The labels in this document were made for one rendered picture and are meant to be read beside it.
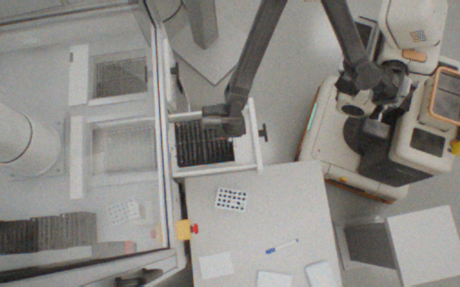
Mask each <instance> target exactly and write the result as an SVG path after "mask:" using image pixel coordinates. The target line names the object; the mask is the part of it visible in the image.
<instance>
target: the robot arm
mask: <svg viewBox="0 0 460 287"><path fill-rule="evenodd" d="M287 2H288V0H261V3H260V5H259V9H258V11H257V13H256V16H255V19H254V22H253V23H252V28H251V30H250V32H249V34H248V37H247V38H246V40H245V45H244V46H243V52H242V53H241V55H240V58H239V60H238V62H237V64H236V67H235V70H234V72H233V73H232V76H231V78H230V80H229V82H227V85H226V87H225V90H224V99H225V104H217V105H209V106H203V107H202V112H201V115H202V120H201V121H202V129H215V131H216V137H220V139H225V138H234V137H242V135H243V134H246V130H245V117H244V115H243V113H242V111H244V109H245V104H246V102H247V100H248V99H249V97H248V95H249V93H250V90H251V89H252V86H253V81H254V80H255V73H256V71H257V70H258V67H259V65H260V64H261V62H262V60H263V58H264V54H265V50H266V48H267V47H268V45H269V43H270V41H271V37H272V35H273V32H274V31H275V28H276V26H277V25H278V20H279V19H280V16H281V14H282V13H283V11H284V7H285V5H286V3H287ZM320 2H321V4H322V7H323V8H324V10H325V13H326V15H327V17H328V20H329V21H330V24H331V26H332V27H333V32H334V34H335V37H336V40H337V42H338V43H339V45H340V48H341V50H342V54H343V57H344V58H345V60H344V63H343V68H344V71H345V73H346V74H347V75H348V77H350V79H351V81H350V82H351V83H355V87H356V90H357V91H359V90H362V91H367V90H370V89H371V90H373V91H374V94H373V98H372V101H371V102H372V103H373V104H374V105H381V104H397V102H398V101H399V98H400V95H401V88H402V84H403V81H404V80H405V79H404V77H405V70H404V69H403V68H402V69H403V70H402V71H401V72H398V73H394V71H393V70H391V69H390V68H387V66H383V65H379V64H378V63H377V62H376V61H375V59H374V60H373V61H372V62H371V61H370V58H369V56H368V54H367V51H366V50H365V48H364V46H363V44H362V41H361V40H360V36H359V33H358V30H357V27H356V25H355V20H354V19H353V17H352V14H351V12H350V9H349V7H348V4H347V2H346V0H320Z"/></svg>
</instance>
